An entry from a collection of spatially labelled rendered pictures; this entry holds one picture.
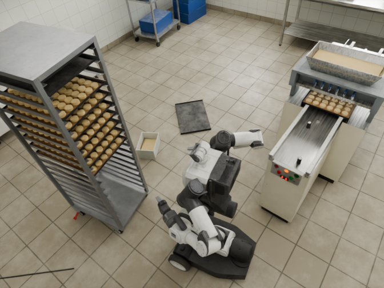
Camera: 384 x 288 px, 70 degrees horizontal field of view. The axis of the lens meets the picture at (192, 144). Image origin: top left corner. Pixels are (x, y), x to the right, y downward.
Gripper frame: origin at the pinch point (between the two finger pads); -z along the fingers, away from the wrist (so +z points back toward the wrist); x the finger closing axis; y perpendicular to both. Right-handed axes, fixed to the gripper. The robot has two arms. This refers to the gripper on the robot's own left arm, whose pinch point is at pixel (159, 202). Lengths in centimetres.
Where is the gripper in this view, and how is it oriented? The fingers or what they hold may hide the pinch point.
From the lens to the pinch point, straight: 178.3
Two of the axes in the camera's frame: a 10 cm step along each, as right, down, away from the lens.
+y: -8.3, 4.6, -3.3
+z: 5.6, 5.9, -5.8
